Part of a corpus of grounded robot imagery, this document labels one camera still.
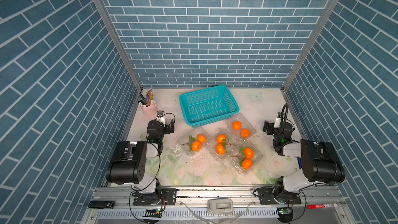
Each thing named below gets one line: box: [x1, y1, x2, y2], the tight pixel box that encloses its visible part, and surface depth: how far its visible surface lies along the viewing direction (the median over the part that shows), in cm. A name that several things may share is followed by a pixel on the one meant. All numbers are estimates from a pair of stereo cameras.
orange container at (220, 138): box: [216, 133, 227, 144], surface depth 90 cm
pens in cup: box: [145, 88, 155, 107], surface depth 98 cm
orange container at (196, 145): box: [191, 140, 202, 152], surface depth 88 cm
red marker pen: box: [306, 203, 339, 209], surface depth 72 cm
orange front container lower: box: [242, 158, 253, 170], surface depth 80 cm
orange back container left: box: [232, 120, 243, 131], surface depth 98 cm
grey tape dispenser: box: [207, 198, 234, 214], surface depth 70 cm
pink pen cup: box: [139, 101, 157, 119], surface depth 101 cm
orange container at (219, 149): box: [215, 143, 226, 156], surface depth 86 cm
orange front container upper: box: [244, 147, 254, 159], surface depth 86 cm
